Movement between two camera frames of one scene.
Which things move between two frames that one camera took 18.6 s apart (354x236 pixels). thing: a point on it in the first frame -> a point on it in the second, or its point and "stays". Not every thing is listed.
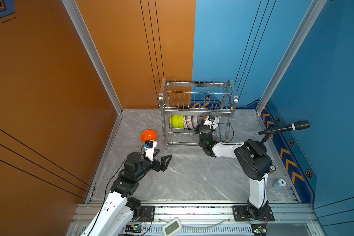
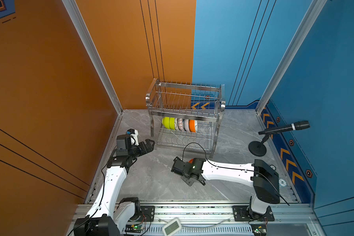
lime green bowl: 180,121 -> 172,123
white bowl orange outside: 216,122 -> 192,126
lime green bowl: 174,121 -> 165,122
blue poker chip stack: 278,184 stays
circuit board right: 259,229 stays
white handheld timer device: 172,227 stays
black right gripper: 197,129 -> 188,183
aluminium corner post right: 316,7 stays
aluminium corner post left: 94,52 stays
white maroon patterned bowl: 185,122 -> 176,124
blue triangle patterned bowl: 189,122 -> 180,124
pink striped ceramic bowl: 194,121 -> 186,125
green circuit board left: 135,228 stays
